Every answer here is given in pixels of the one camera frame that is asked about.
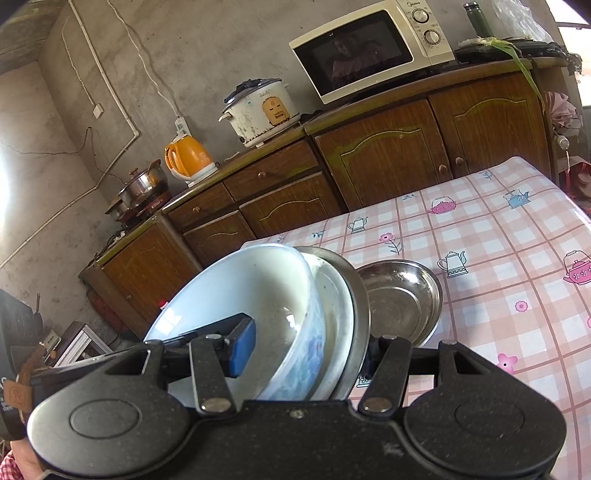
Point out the white wall pipe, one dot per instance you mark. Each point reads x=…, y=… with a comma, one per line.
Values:
x=134, y=134

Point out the pink checked tablecloth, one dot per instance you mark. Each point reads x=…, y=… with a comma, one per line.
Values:
x=485, y=240

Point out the white rice cooker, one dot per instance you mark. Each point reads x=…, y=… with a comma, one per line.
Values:
x=251, y=115

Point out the cooking oil bottle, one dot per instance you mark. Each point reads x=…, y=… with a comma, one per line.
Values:
x=162, y=303

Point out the large steel plate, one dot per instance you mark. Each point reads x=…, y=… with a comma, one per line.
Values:
x=401, y=300

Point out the black flat tray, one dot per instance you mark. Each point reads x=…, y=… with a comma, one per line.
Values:
x=485, y=54

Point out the wooden two-door cabinet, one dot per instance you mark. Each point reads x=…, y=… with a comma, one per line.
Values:
x=383, y=152

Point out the black wok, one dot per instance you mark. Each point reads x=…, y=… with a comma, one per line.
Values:
x=18, y=318

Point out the clear plastic bag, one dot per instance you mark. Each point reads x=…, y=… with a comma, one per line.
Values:
x=521, y=18

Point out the white wall socket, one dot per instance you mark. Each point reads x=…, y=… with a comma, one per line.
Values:
x=99, y=110

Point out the white blue floral bowl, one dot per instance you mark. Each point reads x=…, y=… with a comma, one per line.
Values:
x=258, y=286

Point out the green onion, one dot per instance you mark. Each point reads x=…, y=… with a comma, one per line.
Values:
x=501, y=43

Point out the wooden single-door cabinet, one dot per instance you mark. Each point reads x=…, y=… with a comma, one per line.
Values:
x=143, y=272

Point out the person's left forearm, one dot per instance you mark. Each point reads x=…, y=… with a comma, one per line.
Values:
x=27, y=461

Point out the steel bowl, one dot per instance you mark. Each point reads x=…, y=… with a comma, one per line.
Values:
x=362, y=318

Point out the plain white bowl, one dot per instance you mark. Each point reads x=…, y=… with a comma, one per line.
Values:
x=334, y=314

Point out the dark steel pan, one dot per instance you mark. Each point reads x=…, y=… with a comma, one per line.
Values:
x=117, y=210

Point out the white microwave oven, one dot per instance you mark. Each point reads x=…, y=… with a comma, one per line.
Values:
x=360, y=60

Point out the pink hanging cloth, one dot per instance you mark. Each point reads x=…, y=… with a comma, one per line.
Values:
x=561, y=110

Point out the steel cooking pot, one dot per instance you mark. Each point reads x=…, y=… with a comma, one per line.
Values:
x=141, y=184

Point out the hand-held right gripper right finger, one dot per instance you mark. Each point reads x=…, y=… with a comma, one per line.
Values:
x=392, y=355

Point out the small green stove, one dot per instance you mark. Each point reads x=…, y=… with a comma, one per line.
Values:
x=51, y=340

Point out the white shelf stand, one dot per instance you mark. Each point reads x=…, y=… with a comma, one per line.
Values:
x=87, y=344

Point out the red bag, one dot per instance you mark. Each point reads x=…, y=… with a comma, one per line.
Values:
x=581, y=177

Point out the white power strip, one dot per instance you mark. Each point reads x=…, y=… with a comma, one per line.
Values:
x=181, y=125

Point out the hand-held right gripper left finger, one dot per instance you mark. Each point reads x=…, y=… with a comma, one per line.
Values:
x=242, y=346

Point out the orange electric kettle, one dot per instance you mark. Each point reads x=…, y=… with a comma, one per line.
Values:
x=191, y=157

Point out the red induction cooker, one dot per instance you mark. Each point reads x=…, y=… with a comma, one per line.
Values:
x=154, y=203

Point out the red gas cylinder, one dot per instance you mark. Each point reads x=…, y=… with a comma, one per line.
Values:
x=104, y=314

